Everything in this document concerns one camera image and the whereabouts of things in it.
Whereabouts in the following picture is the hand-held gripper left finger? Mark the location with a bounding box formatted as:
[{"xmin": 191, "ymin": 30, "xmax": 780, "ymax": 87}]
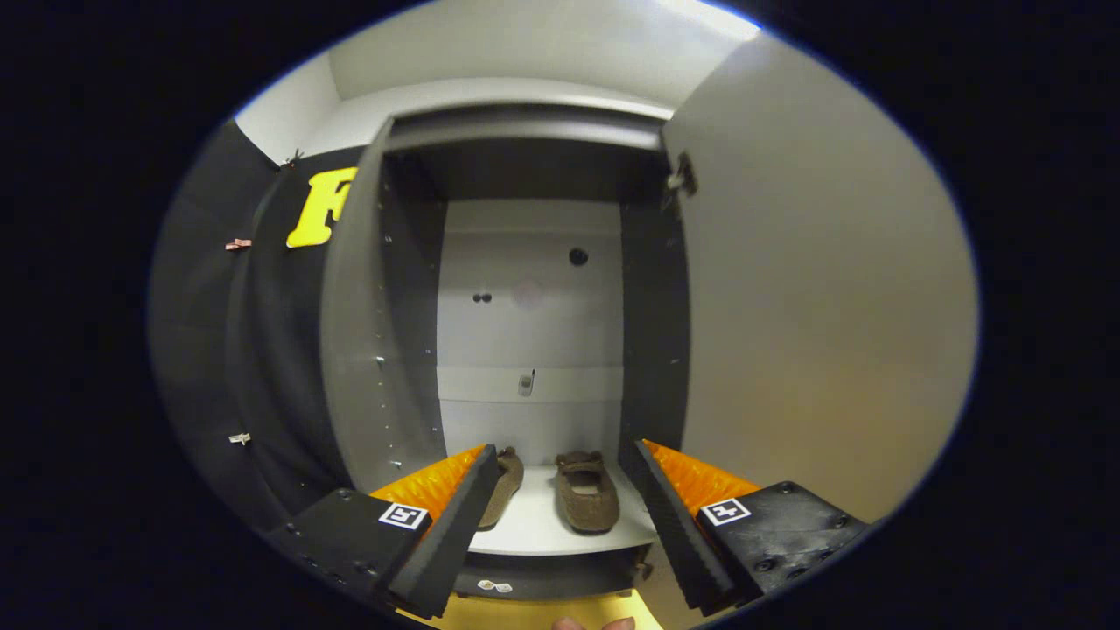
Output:
[{"xmin": 267, "ymin": 444, "xmax": 500, "ymax": 620}]

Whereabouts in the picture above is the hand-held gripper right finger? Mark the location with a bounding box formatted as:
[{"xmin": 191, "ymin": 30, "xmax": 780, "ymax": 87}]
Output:
[{"xmin": 634, "ymin": 439, "xmax": 870, "ymax": 612}]

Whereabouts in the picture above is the brown shoe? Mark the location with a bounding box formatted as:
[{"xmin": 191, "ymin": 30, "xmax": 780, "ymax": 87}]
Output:
[
  {"xmin": 555, "ymin": 451, "xmax": 620, "ymax": 535},
  {"xmin": 477, "ymin": 446, "xmax": 526, "ymax": 530}
]

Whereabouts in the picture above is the grey shoe cabinet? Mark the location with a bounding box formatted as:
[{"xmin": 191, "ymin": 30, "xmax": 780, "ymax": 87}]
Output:
[{"xmin": 319, "ymin": 103, "xmax": 692, "ymax": 605}]

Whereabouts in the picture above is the beige shoe cabinet door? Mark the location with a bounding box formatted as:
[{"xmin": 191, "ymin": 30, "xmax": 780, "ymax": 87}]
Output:
[{"xmin": 647, "ymin": 33, "xmax": 979, "ymax": 630}]

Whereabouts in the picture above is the black backdrop cloth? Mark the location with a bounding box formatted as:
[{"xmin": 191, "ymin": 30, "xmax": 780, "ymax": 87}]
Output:
[{"xmin": 149, "ymin": 118, "xmax": 368, "ymax": 535}]

